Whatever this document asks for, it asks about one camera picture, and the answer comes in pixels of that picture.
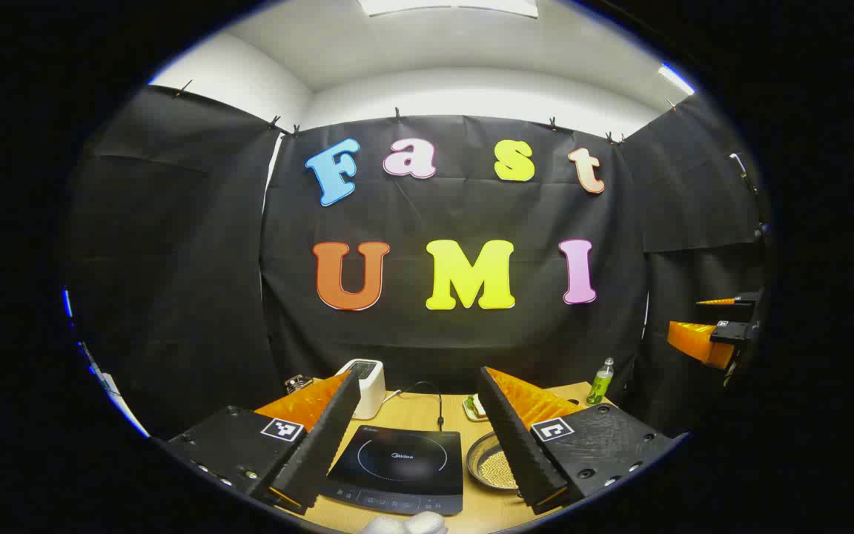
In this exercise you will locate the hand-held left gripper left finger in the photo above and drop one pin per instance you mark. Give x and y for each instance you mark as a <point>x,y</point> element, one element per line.
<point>323,445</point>

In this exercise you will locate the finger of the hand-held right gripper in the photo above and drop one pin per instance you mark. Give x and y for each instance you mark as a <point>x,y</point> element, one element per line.
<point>731,300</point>
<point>694,340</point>

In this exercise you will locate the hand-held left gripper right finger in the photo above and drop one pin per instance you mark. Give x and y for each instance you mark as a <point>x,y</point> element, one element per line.
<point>516,437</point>

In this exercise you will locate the pile of soybeans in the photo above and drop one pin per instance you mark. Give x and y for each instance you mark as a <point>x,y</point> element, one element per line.
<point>500,469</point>

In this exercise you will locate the stainless steel pot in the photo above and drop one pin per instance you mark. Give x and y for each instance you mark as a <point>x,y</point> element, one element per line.
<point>482,463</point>

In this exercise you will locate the black induction cooktop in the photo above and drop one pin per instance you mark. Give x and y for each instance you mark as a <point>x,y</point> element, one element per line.
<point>397,460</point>

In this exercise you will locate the sandwich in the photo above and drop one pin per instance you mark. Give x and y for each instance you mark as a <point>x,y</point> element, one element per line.
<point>480,406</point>

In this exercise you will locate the small white plate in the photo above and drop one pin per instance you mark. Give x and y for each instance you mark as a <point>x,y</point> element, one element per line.
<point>469,414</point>

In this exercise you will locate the white toaster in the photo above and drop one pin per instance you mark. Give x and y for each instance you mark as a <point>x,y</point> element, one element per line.
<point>373,386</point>

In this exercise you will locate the green drink bottle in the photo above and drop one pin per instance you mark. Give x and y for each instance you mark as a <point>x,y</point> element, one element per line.
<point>600,386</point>

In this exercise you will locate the black backdrop cloth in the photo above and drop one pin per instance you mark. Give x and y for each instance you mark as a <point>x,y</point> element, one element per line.
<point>434,341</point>

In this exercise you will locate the small ceiling light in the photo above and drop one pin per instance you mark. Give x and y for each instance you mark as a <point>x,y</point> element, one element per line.
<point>675,78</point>

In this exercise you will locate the large ceiling light panel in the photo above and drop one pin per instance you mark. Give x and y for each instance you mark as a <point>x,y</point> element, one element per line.
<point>449,6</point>

